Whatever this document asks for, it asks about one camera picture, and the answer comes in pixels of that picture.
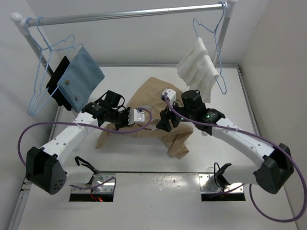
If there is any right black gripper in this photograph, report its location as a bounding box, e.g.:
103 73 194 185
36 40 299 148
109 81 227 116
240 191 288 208
156 98 195 132

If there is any beige t shirt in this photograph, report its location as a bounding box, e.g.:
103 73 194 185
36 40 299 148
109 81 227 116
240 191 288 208
95 76 194 159

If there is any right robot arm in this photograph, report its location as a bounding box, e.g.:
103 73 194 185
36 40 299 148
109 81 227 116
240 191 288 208
157 89 294 194

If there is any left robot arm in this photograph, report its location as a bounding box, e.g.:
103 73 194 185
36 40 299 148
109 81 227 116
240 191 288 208
26 91 131 195

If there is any blue hanger far left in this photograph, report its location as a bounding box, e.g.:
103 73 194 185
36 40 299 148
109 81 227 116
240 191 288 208
22 16 75 116

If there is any blue hanger holding towel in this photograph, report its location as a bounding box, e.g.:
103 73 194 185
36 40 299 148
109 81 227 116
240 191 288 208
192 1 227 95

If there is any blue hanger holding denim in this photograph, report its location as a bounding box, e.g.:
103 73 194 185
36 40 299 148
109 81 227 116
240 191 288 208
35 16 84 115

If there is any white fluffy towel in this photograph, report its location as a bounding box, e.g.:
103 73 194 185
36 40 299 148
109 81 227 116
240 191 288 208
176 37 220 103

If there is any blue denim cloth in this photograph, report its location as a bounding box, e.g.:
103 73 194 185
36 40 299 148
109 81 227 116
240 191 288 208
57 47 105 113

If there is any black cloth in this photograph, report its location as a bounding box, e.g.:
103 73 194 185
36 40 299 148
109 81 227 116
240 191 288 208
46 56 72 111

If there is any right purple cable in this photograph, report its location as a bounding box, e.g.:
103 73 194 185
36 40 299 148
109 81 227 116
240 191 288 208
163 92 307 220

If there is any purple cable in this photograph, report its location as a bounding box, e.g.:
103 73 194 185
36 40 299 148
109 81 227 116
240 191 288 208
17 107 153 191
163 92 307 220

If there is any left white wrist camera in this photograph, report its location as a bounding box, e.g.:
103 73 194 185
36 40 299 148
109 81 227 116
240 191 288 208
128 108 145 125

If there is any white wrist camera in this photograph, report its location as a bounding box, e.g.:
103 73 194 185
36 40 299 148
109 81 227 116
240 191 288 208
161 89 177 103
128 108 145 125

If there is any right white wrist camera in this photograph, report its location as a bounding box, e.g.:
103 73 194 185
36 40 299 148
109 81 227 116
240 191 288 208
161 89 177 103

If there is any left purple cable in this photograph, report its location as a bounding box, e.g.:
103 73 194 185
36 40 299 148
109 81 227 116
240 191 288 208
17 107 153 191

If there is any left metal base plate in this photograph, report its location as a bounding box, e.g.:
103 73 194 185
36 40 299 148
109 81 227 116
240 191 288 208
71 173 117 196

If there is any metal base plate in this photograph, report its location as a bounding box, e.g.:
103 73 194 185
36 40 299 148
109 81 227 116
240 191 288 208
71 173 117 196
198 172 244 195

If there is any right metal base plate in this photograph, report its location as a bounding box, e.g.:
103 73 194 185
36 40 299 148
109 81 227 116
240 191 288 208
198 172 244 195

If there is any white clothes rack frame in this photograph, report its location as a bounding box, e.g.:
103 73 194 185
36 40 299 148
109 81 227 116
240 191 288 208
10 0 238 136

